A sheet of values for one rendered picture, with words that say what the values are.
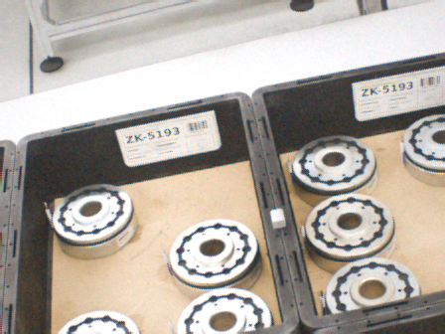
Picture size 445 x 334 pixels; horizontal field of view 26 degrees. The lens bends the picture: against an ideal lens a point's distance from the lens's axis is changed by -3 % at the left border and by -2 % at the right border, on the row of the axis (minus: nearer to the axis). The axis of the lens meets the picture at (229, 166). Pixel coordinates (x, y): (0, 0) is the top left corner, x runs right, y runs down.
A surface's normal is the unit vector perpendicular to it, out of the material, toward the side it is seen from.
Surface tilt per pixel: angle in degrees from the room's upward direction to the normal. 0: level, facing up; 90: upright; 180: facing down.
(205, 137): 90
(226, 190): 0
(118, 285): 0
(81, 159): 90
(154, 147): 90
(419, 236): 0
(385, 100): 90
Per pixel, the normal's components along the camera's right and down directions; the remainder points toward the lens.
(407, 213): -0.16, -0.75
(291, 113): 0.11, 0.63
